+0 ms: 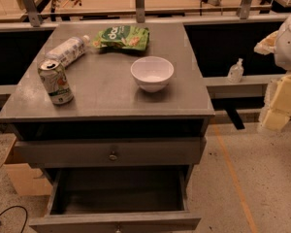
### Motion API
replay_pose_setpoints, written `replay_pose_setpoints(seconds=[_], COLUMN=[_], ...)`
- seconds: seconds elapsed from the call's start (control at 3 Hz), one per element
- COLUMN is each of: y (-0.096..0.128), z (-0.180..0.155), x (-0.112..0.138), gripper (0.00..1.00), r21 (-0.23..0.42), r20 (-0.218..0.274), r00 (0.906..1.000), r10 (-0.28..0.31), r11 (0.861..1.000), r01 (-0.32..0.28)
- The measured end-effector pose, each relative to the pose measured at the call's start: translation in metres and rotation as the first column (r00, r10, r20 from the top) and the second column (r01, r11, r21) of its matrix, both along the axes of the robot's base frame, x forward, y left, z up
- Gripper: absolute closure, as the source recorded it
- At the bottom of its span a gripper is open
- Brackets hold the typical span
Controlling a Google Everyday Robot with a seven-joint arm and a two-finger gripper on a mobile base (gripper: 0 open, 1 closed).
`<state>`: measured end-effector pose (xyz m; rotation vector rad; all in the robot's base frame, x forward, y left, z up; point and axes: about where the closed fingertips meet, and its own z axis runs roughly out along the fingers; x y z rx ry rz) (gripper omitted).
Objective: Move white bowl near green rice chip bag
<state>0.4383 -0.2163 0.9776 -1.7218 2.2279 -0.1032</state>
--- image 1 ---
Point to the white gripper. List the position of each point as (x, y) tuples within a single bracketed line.
[(289, 46)]

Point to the white bowl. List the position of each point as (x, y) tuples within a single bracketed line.
[(152, 73)]

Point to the green rice chip bag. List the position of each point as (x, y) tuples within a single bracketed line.
[(123, 37)]

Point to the hand sanitizer pump bottle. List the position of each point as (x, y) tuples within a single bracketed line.
[(236, 72)]

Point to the yellow foam blocks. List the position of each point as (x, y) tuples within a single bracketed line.
[(276, 112)]

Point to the grey drawer cabinet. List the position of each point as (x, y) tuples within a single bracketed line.
[(108, 104)]

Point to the clear plastic water bottle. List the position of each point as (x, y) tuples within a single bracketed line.
[(69, 51)]

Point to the open grey bottom drawer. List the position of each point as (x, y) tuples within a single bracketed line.
[(117, 200)]

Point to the green white soda can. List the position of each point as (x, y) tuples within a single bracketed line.
[(53, 77)]

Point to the closed grey middle drawer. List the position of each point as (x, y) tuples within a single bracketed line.
[(111, 152)]

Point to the cardboard box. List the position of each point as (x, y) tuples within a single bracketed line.
[(27, 181)]

